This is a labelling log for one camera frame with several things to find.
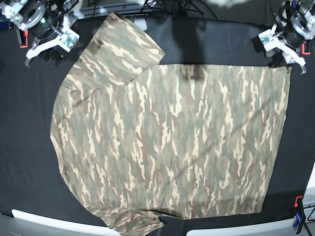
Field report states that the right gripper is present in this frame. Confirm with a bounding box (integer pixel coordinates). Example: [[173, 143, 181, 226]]
[[25, 9, 74, 66]]

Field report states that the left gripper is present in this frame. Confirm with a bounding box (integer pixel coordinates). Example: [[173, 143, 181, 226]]
[[267, 14, 309, 74]]

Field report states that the camouflage t-shirt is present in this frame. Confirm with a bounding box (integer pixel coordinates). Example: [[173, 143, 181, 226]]
[[50, 13, 290, 236]]

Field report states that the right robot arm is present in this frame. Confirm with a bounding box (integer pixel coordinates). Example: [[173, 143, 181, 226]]
[[0, 0, 80, 67]]

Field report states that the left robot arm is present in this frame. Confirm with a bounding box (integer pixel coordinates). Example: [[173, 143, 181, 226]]
[[259, 0, 315, 74]]

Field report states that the orange black clamp far right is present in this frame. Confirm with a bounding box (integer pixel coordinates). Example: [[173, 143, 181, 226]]
[[301, 40, 311, 55]]

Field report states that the orange black clamp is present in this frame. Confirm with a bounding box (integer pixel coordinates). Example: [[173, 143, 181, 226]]
[[301, 40, 311, 55], [15, 28, 28, 48]]

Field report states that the orange black clamp far left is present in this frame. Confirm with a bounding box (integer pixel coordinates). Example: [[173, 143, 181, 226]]
[[15, 28, 28, 48]]

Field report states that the black table cloth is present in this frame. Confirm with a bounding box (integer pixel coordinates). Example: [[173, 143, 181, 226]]
[[0, 17, 315, 235]]

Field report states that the blue orange clamp near right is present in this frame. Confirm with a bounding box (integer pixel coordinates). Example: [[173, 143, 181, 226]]
[[292, 195, 306, 234]]

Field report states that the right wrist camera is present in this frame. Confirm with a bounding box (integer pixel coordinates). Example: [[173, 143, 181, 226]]
[[59, 29, 80, 53]]

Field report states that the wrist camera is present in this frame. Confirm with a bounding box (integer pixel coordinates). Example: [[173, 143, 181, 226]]
[[258, 29, 277, 58], [59, 29, 80, 53]]

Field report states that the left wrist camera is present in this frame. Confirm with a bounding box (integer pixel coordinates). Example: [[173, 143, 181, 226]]
[[258, 29, 277, 58]]

